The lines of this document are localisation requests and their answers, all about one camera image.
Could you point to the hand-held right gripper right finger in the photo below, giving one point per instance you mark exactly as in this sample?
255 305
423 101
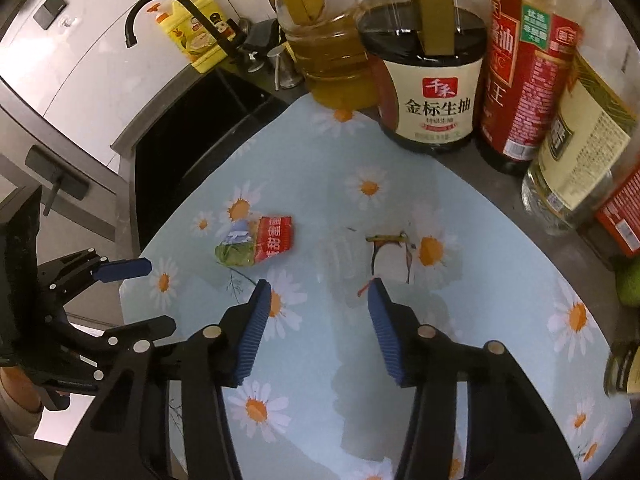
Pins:
385 330

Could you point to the large clear cooking oil bottle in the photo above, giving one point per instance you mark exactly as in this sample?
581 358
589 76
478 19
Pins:
330 70

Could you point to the daisy print blue tablecloth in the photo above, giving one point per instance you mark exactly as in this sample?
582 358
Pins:
320 170

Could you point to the dark soy sauce jug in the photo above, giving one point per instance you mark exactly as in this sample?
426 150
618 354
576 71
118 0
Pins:
430 110

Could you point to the yellow detergent bottle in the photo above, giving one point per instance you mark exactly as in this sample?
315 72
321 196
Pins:
200 45

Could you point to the person's left forearm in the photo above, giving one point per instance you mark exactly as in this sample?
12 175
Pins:
20 395

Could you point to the dark bottle red label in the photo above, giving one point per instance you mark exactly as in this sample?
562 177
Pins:
622 220

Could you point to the clear plastic wrapper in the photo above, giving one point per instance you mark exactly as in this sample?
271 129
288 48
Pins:
392 265

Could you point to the black sink accessory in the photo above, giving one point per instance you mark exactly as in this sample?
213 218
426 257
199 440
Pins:
260 35

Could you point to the green label bottle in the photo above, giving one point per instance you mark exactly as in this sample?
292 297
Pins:
631 280

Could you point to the black wall socket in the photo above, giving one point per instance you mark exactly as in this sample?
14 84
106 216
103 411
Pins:
50 10

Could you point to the red green snack wrapper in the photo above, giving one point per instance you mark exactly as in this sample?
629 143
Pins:
270 240

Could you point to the tall red label sauce bottle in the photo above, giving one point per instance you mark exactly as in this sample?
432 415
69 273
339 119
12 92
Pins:
525 75

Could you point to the black sink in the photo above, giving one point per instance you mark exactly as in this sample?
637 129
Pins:
190 150

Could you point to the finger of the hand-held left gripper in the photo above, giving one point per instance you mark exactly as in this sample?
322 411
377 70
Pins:
145 329
125 268

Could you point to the clear bottle yellow label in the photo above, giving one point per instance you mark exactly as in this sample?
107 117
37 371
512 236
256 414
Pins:
622 370

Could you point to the clear bottle olive label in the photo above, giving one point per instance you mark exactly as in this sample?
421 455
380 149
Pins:
580 135

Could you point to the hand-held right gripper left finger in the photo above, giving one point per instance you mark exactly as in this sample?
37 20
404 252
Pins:
255 325

